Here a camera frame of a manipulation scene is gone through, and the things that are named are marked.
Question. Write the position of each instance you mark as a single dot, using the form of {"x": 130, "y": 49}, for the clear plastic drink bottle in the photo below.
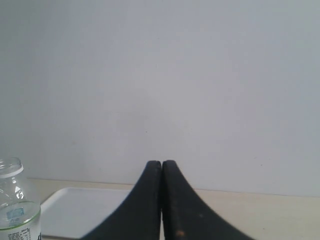
{"x": 20, "y": 205}

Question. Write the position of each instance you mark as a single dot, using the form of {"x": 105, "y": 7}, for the white plastic tray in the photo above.
{"x": 72, "y": 212}

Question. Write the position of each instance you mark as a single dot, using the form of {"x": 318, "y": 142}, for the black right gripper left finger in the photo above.
{"x": 138, "y": 217}

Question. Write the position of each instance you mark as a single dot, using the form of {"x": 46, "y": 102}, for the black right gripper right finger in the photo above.
{"x": 186, "y": 216}

